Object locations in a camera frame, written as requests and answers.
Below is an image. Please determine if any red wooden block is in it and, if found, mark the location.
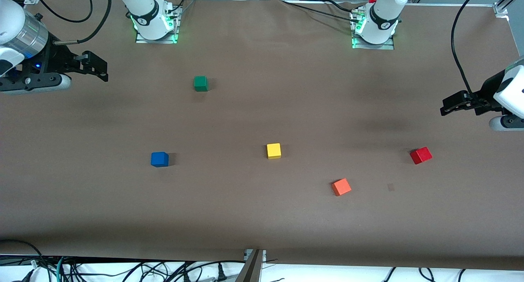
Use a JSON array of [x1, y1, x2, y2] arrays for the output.
[[410, 147, 433, 165]]

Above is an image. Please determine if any orange wooden block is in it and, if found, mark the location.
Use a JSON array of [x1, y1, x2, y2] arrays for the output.
[[332, 178, 352, 197]]

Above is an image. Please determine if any black right arm gripper cable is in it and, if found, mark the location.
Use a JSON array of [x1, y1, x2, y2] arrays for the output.
[[51, 0, 112, 45]]

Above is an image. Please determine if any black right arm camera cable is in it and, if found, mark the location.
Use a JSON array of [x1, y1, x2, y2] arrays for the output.
[[14, 0, 93, 23]]

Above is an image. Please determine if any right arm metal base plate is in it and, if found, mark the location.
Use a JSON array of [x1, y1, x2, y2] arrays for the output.
[[136, 4, 181, 44]]

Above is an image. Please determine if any aluminium frame corner profile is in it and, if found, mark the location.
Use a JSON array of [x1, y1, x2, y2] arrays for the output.
[[493, 0, 524, 17]]

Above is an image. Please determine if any black table cable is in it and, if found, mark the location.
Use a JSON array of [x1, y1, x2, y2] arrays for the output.
[[280, 0, 363, 23]]

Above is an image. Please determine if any black looped floor cable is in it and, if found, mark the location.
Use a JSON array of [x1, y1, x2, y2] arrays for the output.
[[0, 239, 52, 282]]

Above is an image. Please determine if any grey metal camera post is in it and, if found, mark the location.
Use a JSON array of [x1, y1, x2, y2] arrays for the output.
[[234, 249, 267, 282]]

